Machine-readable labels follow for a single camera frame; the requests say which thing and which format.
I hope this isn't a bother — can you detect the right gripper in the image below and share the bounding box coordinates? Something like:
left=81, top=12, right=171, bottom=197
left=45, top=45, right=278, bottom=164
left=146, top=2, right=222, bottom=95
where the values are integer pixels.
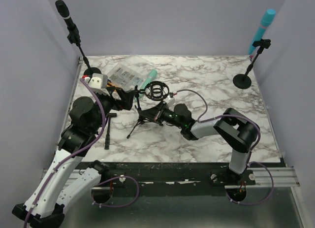
left=140, top=100, right=184, bottom=129

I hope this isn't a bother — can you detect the black tripod shock-mount stand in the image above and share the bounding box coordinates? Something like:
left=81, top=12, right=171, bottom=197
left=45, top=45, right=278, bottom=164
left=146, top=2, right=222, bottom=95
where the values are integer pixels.
left=126, top=81, right=170, bottom=139

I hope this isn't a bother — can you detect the mint green microphone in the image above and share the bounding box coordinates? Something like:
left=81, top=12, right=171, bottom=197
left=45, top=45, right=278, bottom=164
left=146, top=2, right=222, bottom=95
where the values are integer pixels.
left=139, top=69, right=158, bottom=90

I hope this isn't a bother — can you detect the black round-base stand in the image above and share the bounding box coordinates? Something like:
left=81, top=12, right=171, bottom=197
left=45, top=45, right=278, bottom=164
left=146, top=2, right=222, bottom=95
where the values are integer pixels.
left=233, top=39, right=271, bottom=89
left=67, top=26, right=101, bottom=77

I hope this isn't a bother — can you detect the cyan blue microphone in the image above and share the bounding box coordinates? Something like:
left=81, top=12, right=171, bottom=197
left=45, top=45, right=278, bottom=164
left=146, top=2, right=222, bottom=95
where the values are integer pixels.
left=248, top=9, right=276, bottom=55

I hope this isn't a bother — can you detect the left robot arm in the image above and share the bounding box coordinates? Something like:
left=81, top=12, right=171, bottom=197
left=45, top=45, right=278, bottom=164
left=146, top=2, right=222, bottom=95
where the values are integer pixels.
left=12, top=87, right=135, bottom=228

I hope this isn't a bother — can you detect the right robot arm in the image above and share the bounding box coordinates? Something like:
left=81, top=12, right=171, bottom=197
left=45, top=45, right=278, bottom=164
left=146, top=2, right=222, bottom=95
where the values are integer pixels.
left=137, top=101, right=261, bottom=185

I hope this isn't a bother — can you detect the black microphone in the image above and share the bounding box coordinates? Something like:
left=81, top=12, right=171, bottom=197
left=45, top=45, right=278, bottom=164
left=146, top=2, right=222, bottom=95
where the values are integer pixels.
left=55, top=0, right=79, bottom=35

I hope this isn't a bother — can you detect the yellow utility knife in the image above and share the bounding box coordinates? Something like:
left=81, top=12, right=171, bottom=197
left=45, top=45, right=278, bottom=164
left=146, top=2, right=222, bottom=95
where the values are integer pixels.
left=107, top=82, right=116, bottom=87

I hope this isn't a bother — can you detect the clear plastic screw box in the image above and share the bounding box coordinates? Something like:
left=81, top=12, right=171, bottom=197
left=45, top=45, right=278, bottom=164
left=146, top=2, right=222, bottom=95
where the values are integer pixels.
left=107, top=64, right=145, bottom=91

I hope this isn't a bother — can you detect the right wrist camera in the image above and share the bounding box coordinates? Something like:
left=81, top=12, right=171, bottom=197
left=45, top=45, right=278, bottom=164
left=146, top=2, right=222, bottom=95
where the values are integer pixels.
left=165, top=93, right=177, bottom=107

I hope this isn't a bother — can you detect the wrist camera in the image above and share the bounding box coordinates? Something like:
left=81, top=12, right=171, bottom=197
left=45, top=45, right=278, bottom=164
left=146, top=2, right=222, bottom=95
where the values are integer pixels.
left=165, top=93, right=177, bottom=107
left=82, top=73, right=109, bottom=95

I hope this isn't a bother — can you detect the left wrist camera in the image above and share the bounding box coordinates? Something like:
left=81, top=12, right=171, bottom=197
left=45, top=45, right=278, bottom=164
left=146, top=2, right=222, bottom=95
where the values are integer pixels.
left=82, top=73, right=109, bottom=95

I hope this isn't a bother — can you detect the black T-handle tool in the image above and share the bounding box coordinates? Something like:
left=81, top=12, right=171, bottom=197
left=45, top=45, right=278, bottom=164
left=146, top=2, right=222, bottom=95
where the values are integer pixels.
left=104, top=113, right=117, bottom=150

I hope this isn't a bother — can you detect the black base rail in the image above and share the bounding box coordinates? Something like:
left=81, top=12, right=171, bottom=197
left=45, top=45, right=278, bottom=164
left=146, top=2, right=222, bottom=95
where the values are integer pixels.
left=94, top=162, right=255, bottom=197

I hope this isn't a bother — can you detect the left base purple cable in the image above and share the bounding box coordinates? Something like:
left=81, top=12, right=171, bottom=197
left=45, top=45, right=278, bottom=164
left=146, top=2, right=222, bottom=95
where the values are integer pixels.
left=91, top=175, right=140, bottom=209

